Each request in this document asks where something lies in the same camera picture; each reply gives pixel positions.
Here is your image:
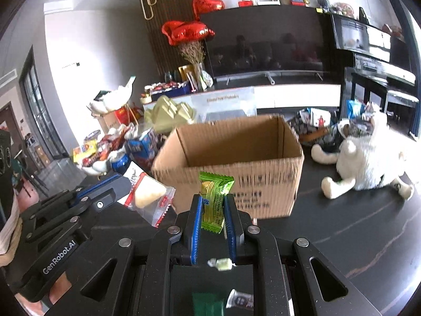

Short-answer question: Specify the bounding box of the small red heart balloon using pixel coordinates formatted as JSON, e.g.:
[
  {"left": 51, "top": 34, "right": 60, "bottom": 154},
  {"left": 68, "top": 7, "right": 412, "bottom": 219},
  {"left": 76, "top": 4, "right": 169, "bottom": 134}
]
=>
[{"left": 192, "top": 0, "right": 226, "bottom": 20}]

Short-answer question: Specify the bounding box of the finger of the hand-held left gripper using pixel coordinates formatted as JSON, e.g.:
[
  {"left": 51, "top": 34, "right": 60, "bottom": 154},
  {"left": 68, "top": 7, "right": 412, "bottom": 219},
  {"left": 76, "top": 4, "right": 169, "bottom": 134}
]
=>
[
  {"left": 20, "top": 187, "right": 127, "bottom": 241},
  {"left": 39, "top": 172, "right": 123, "bottom": 205}
]

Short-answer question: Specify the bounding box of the white television cabinet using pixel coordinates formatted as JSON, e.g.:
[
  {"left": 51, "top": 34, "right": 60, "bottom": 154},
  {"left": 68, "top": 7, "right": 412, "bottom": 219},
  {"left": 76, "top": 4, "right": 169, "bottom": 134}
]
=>
[{"left": 143, "top": 84, "right": 342, "bottom": 122}]

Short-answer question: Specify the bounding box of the gold gift bag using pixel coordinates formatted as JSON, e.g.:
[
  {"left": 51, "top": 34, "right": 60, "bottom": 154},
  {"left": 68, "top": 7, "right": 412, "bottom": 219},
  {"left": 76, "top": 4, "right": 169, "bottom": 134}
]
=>
[{"left": 178, "top": 65, "right": 194, "bottom": 91}]

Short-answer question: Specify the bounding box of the brown cardboard box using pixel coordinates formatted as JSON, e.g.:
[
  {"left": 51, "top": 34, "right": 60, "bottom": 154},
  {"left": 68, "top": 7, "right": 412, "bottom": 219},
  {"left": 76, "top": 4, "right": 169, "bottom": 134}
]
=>
[{"left": 151, "top": 115, "right": 305, "bottom": 220}]

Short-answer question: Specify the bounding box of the brown plush doll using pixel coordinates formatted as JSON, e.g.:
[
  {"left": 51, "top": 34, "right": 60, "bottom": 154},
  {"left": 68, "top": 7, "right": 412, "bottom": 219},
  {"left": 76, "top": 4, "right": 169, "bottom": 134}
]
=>
[{"left": 332, "top": 3, "right": 356, "bottom": 18}]

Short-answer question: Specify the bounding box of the blue snack box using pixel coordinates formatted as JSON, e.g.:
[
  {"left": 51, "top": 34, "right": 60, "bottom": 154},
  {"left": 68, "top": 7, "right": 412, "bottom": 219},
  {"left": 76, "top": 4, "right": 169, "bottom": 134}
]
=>
[{"left": 127, "top": 128, "right": 160, "bottom": 172}]

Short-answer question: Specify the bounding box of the clear storage box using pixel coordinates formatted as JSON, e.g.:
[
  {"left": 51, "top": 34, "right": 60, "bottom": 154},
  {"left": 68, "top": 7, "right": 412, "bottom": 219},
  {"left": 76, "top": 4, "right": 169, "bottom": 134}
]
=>
[{"left": 196, "top": 92, "right": 257, "bottom": 122}]

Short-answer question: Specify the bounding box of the blue drink can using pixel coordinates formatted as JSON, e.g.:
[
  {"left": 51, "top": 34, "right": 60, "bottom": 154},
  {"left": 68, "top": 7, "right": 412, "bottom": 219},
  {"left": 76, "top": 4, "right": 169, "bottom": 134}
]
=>
[{"left": 110, "top": 153, "right": 130, "bottom": 173}]

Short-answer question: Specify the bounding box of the black upright piano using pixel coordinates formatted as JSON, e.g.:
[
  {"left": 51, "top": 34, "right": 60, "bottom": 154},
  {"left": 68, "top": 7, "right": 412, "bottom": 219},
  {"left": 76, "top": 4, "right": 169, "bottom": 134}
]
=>
[{"left": 329, "top": 13, "right": 417, "bottom": 119}]

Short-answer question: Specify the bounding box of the tray of red snacks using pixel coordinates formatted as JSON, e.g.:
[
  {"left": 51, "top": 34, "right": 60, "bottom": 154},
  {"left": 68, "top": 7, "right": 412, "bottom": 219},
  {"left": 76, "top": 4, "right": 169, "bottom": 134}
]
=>
[{"left": 141, "top": 82, "right": 191, "bottom": 98}]

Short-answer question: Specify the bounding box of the black television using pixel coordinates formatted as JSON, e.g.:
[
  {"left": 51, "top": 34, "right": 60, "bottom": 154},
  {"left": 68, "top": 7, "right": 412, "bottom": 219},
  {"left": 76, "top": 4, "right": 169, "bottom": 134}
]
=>
[{"left": 199, "top": 6, "right": 333, "bottom": 80}]

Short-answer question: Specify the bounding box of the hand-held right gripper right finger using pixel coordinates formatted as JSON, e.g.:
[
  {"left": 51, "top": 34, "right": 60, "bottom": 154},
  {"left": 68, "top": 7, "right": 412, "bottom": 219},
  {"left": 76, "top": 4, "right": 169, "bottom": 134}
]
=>
[{"left": 224, "top": 192, "right": 382, "bottom": 316}]

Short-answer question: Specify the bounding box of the black framed glass door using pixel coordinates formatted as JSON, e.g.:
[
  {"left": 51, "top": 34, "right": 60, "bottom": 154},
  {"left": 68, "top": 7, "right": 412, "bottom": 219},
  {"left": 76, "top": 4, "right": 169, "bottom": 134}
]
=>
[{"left": 18, "top": 46, "right": 69, "bottom": 159}]

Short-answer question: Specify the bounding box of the clear plastic bin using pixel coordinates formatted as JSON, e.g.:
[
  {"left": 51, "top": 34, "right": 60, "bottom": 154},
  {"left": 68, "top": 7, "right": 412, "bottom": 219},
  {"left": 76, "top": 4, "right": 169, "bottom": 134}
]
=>
[{"left": 33, "top": 158, "right": 86, "bottom": 195}]

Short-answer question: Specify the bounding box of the large red heart balloon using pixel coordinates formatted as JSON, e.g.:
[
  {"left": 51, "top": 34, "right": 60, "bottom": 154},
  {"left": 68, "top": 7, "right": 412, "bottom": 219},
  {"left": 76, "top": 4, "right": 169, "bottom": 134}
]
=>
[{"left": 161, "top": 20, "right": 215, "bottom": 46}]

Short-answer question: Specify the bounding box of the cream striped cloth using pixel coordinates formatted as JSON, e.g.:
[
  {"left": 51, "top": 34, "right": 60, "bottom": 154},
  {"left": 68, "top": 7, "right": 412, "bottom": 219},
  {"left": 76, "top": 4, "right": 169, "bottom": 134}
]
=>
[{"left": 0, "top": 199, "right": 22, "bottom": 264}]

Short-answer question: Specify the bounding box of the small white green candy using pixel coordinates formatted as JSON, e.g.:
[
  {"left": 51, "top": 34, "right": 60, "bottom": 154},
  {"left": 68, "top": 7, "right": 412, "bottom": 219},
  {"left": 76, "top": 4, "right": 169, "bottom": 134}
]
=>
[{"left": 207, "top": 258, "right": 232, "bottom": 272}]

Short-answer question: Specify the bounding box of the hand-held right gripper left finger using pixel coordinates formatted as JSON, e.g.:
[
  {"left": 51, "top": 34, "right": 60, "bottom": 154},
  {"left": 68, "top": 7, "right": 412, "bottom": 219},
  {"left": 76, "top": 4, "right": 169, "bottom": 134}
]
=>
[{"left": 43, "top": 194, "right": 203, "bottom": 316}]

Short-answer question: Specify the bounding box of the dark green snack packet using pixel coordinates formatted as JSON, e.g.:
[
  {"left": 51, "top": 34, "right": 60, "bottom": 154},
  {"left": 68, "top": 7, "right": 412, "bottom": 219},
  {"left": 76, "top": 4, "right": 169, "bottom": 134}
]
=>
[{"left": 194, "top": 291, "right": 227, "bottom": 316}]

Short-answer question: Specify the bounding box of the dark patterned basket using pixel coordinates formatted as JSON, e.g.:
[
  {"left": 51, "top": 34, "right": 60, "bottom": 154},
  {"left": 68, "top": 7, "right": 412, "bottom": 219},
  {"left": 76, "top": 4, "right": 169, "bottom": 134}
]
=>
[{"left": 291, "top": 107, "right": 343, "bottom": 147}]

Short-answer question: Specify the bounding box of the long white brown snack packet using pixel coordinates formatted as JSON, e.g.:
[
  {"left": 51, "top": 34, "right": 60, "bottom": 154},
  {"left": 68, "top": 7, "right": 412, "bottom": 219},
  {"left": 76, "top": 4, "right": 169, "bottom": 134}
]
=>
[{"left": 227, "top": 289, "right": 255, "bottom": 310}]

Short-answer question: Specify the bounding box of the dried flower vase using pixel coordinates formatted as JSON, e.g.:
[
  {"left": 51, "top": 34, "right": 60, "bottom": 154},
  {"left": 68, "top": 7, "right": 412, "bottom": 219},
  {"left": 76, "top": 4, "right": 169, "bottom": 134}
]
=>
[{"left": 178, "top": 41, "right": 206, "bottom": 91}]

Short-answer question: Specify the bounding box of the person's left hand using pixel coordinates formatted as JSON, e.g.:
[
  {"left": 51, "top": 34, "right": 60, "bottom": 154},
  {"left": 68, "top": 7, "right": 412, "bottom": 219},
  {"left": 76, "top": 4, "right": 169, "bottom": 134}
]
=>
[{"left": 15, "top": 275, "right": 73, "bottom": 316}]

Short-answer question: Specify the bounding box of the white plush sheep toy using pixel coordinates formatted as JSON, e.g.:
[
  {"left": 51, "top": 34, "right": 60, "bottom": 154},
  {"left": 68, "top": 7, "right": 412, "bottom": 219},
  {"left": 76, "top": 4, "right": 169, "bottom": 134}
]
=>
[{"left": 311, "top": 110, "right": 415, "bottom": 201}]

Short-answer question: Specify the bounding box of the cream snack packet red trim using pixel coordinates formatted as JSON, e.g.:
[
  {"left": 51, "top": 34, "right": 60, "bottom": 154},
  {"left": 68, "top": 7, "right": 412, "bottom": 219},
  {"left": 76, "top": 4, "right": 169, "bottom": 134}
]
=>
[{"left": 117, "top": 162, "right": 176, "bottom": 228}]

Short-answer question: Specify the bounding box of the white lotus tiered snack stand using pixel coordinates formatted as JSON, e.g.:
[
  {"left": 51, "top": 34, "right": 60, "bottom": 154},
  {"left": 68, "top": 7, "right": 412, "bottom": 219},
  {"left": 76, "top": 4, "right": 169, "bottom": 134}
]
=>
[{"left": 74, "top": 76, "right": 136, "bottom": 176}]

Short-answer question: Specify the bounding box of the blue snack bag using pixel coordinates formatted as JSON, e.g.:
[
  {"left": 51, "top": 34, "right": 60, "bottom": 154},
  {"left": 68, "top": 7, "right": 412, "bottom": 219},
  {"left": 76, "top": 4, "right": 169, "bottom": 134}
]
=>
[{"left": 347, "top": 100, "right": 367, "bottom": 119}]

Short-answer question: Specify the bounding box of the black piano bench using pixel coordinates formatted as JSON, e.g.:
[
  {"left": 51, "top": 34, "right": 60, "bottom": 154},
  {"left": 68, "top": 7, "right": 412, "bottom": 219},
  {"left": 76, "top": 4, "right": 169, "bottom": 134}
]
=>
[{"left": 383, "top": 90, "right": 420, "bottom": 132}]

